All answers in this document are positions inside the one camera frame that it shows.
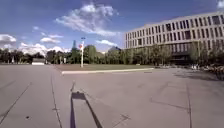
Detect small white building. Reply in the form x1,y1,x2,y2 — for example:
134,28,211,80
31,58,46,66

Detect pale kerb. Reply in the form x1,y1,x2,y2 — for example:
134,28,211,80
61,67,155,76

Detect row of trees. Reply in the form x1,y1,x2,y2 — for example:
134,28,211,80
0,42,224,67

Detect white pole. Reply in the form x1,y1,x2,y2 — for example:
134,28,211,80
78,36,86,69

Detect large pale office building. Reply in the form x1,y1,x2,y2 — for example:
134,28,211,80
124,10,224,66

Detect grey paved plaza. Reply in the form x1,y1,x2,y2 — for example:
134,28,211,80
0,64,224,128

